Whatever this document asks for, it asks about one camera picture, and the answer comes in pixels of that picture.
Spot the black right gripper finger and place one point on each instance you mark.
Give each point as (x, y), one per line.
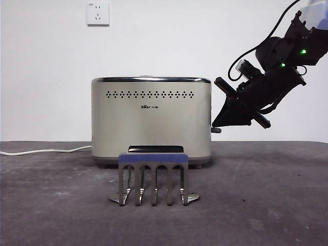
(238, 119)
(226, 110)

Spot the grey toaster lever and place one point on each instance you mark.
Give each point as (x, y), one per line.
(217, 130)

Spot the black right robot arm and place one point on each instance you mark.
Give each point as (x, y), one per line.
(271, 51)

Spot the cream and steel toaster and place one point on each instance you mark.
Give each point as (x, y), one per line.
(153, 125)

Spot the steel toast rack blue band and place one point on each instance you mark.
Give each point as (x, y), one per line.
(153, 159)

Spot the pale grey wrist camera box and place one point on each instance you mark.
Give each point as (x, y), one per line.
(241, 65)

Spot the white wall socket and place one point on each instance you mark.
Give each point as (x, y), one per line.
(98, 15)

